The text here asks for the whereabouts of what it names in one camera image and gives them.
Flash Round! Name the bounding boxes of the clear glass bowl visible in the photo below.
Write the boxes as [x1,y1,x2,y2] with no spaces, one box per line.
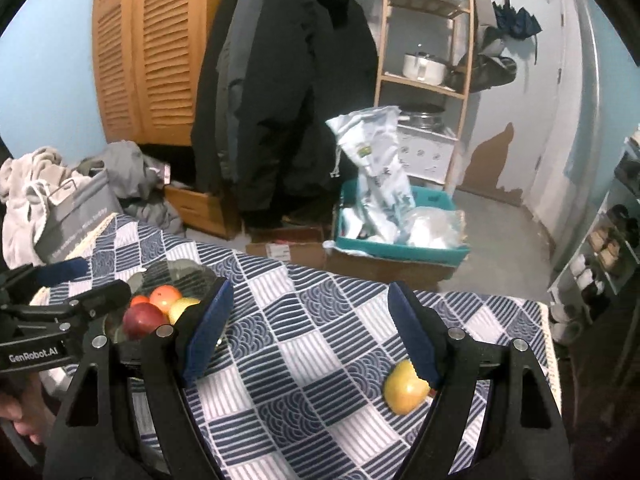
[107,258,227,361]

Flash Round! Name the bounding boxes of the grey fabric bag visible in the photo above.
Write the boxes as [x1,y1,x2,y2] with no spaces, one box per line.
[32,170,124,267]

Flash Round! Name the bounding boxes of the grey jacket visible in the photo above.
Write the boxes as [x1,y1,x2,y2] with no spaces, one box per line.
[216,0,272,187]

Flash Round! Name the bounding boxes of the rows of shoes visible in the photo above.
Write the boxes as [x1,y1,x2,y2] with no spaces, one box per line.
[550,200,640,343]

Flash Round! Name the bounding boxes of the flat cardboard box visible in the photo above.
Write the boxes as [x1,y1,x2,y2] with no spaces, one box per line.
[245,226,332,267]

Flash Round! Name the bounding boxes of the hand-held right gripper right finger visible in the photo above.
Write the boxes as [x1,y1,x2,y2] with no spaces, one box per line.
[387,281,573,480]

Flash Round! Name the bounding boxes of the wooden shelf rack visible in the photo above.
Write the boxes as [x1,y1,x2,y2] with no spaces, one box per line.
[374,0,476,197]

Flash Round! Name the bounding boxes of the black hooded jacket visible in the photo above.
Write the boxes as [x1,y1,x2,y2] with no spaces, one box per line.
[190,0,379,229]

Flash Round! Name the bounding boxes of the yellow apple with red blush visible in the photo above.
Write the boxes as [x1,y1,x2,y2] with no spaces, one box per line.
[383,360,432,416]

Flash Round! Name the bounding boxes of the wooden drawer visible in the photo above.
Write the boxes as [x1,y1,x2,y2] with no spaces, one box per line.
[164,184,242,240]

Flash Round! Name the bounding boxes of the wooden louvered wardrobe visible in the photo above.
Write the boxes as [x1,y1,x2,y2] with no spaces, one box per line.
[92,0,251,148]

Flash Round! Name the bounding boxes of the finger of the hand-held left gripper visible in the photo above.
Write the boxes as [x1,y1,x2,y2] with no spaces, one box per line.
[50,280,132,320]
[0,257,89,302]

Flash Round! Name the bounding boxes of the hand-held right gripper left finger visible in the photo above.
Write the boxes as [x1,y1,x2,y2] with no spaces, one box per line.
[42,276,236,480]

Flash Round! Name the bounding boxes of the person's left hand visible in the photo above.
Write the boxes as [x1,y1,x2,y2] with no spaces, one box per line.
[0,374,52,447]

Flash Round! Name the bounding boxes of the reddish orange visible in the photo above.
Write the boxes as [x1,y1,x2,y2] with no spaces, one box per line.
[149,285,183,313]

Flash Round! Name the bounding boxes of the white printed storage box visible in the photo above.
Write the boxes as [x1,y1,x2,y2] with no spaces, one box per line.
[397,127,459,186]

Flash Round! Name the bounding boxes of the white pot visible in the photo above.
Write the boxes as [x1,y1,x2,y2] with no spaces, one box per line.
[403,51,449,86]

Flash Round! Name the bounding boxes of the metal shoe rack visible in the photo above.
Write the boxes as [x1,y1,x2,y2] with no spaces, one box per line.
[547,137,640,352]

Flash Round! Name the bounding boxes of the blue white patterned tablecloth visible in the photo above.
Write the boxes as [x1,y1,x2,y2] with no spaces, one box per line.
[30,212,558,480]

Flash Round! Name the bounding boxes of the dark olive hanging bag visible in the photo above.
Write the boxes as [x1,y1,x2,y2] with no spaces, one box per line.
[445,25,519,94]

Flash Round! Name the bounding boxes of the white door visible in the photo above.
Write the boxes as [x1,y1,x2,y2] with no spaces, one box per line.
[522,0,577,233]

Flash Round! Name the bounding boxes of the steel pot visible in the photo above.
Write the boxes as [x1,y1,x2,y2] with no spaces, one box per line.
[400,105,447,134]

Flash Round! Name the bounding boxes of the beige towel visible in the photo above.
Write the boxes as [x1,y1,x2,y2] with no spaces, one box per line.
[0,147,77,263]

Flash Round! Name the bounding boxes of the white drawstring bag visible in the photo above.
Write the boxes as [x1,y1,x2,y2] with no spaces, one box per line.
[326,106,417,244]

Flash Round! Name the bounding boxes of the clear plastic bag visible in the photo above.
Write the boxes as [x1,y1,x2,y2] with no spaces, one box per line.
[406,208,466,250]

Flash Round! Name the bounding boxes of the teal plastic bin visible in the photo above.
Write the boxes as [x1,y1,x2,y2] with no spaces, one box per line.
[333,180,471,267]

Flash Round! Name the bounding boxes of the grey clothes pile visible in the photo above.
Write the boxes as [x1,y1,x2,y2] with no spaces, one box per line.
[75,141,187,237]

